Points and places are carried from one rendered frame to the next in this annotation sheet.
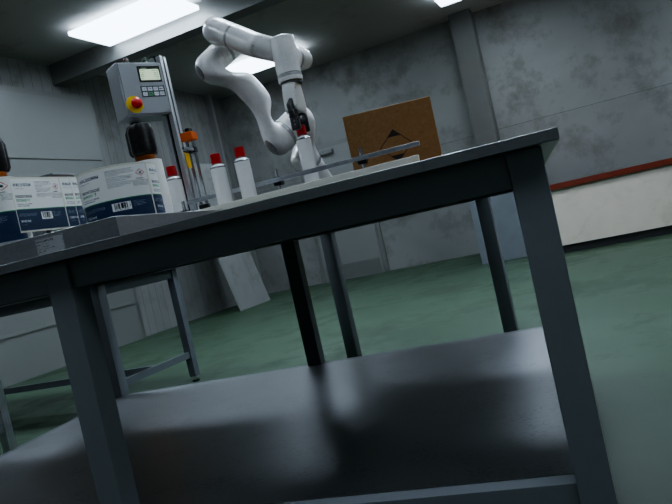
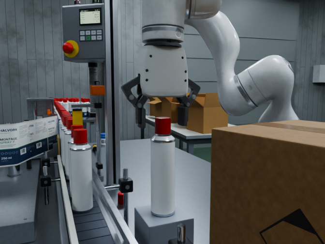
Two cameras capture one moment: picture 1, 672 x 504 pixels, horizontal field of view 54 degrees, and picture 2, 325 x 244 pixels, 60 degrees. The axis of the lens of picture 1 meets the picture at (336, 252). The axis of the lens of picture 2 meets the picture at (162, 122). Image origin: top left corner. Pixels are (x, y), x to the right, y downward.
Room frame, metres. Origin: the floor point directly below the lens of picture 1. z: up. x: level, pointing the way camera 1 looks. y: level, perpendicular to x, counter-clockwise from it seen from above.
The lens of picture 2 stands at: (1.88, -0.42, 1.18)
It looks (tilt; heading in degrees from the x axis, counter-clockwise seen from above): 7 degrees down; 50
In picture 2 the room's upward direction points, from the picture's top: straight up
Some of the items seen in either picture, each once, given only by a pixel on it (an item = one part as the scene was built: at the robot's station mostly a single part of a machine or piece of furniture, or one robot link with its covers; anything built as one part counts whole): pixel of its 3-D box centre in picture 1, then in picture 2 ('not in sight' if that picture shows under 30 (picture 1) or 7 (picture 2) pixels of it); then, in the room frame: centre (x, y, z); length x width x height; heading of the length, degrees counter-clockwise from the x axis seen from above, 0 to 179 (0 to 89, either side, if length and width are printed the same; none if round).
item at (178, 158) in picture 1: (177, 148); (111, 94); (2.38, 0.48, 1.16); 0.04 x 0.04 x 0.67; 73
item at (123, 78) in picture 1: (139, 92); (90, 35); (2.34, 0.56, 1.38); 0.17 x 0.10 x 0.19; 128
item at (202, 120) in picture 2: not in sight; (207, 111); (3.97, 1.42, 0.97); 0.51 x 0.42 x 0.37; 162
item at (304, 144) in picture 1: (306, 155); (162, 165); (2.25, 0.03, 1.02); 0.05 x 0.05 x 0.20
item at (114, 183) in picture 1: (122, 198); not in sight; (1.72, 0.52, 0.95); 0.20 x 0.20 x 0.14
